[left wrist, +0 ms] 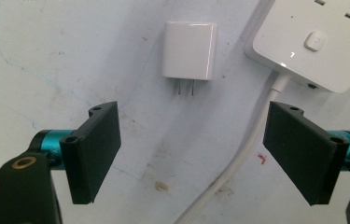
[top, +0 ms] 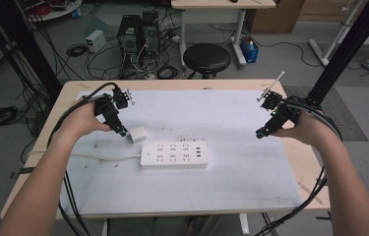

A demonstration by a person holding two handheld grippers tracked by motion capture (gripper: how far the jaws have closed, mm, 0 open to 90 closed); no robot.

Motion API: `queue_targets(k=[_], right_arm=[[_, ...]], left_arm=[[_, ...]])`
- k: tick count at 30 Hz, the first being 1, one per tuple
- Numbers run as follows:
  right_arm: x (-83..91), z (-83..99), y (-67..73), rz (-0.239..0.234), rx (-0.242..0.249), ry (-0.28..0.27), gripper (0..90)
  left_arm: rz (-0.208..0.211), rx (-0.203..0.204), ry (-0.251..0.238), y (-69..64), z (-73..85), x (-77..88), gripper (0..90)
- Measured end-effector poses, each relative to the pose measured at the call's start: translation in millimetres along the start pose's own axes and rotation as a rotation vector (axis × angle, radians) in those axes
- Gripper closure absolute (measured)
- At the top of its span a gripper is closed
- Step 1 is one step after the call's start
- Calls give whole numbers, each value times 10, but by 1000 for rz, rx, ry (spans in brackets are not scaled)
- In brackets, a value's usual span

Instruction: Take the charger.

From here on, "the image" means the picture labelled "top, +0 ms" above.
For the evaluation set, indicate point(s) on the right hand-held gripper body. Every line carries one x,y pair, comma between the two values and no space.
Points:
282,111

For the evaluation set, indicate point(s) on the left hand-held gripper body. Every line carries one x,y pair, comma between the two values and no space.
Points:
109,106

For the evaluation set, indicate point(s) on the white charger adapter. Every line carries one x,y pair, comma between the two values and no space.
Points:
138,134

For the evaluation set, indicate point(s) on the person's left hand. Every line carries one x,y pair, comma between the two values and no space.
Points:
82,121

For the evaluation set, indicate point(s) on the person's right hand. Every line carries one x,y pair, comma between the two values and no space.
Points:
310,129

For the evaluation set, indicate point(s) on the white power strip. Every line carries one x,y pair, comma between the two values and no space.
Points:
173,154

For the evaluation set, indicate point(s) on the grey floor mat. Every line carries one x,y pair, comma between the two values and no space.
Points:
339,114

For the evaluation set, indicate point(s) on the white power supply box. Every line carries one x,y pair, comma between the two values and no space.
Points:
95,41

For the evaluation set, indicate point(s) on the black computer tower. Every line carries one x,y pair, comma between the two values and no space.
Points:
151,31
129,39

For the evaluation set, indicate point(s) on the blue storage box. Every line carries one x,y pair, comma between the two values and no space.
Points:
249,49

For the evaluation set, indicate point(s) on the white table mat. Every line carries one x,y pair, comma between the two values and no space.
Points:
188,190

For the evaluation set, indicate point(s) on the black round stool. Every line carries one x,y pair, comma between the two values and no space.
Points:
206,57

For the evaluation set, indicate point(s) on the white table leg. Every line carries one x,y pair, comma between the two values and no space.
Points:
244,224

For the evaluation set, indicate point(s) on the brown cardboard box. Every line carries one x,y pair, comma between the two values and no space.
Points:
275,16

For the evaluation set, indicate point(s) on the round white table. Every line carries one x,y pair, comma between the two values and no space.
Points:
54,10

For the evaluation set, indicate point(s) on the wooden desk with white legs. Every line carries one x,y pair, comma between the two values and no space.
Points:
221,4

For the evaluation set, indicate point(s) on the white metal desk frame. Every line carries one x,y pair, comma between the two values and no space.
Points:
331,42

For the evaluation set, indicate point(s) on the black aluminium frame post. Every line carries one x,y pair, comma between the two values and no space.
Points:
346,49
28,49

